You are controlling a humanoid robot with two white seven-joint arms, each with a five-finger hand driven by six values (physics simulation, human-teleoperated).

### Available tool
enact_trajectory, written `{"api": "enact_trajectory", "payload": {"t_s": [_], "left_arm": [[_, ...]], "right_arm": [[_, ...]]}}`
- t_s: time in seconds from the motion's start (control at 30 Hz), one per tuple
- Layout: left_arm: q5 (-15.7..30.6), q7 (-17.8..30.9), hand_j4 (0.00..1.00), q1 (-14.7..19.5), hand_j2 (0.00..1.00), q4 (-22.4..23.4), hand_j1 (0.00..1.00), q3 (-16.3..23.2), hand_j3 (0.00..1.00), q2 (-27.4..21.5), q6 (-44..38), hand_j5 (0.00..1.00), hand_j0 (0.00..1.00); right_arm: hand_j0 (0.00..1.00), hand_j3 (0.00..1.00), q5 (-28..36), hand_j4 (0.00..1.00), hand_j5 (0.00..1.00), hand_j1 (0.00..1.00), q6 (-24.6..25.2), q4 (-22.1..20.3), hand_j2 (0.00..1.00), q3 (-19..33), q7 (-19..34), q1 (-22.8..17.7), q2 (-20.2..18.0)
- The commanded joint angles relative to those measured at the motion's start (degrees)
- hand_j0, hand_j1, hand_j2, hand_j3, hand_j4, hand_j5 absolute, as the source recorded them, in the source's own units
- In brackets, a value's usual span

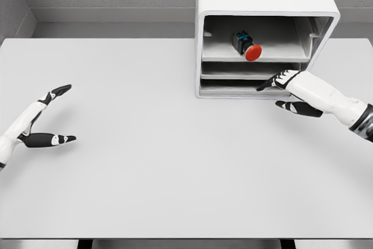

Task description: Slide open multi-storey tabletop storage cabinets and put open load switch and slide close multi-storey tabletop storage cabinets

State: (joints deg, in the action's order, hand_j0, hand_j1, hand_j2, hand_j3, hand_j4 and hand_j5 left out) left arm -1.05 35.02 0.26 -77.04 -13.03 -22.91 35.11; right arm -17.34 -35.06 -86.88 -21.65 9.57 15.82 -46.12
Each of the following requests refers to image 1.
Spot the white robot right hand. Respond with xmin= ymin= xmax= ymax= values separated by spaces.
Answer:
xmin=256 ymin=69 xmax=336 ymax=118

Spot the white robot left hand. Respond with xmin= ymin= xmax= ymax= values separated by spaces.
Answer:
xmin=1 ymin=84 xmax=78 ymax=156

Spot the red-button black load switch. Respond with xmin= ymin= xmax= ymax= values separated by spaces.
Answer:
xmin=231 ymin=30 xmax=263 ymax=62

